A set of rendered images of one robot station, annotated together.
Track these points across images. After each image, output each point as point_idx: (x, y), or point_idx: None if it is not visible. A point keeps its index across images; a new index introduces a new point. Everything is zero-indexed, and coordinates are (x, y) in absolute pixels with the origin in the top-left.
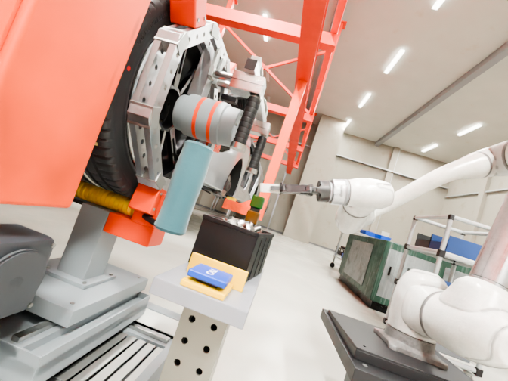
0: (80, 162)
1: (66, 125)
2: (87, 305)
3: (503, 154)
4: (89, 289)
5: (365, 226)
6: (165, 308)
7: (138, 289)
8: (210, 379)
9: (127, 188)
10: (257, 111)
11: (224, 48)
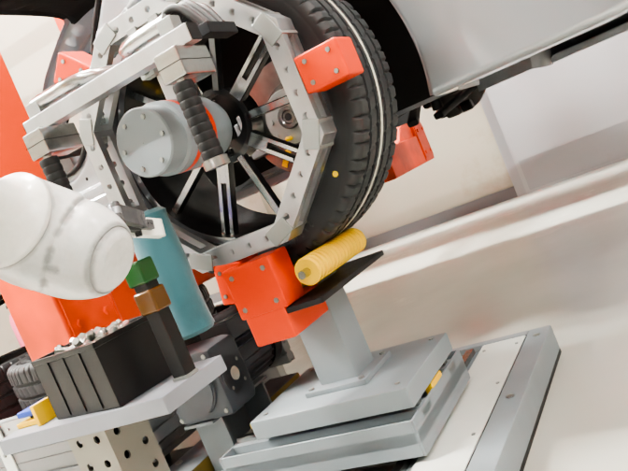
0: (58, 324)
1: (37, 312)
2: (267, 420)
3: None
4: (311, 398)
5: (15, 281)
6: (623, 465)
7: (384, 406)
8: None
9: None
10: (135, 78)
11: (137, 6)
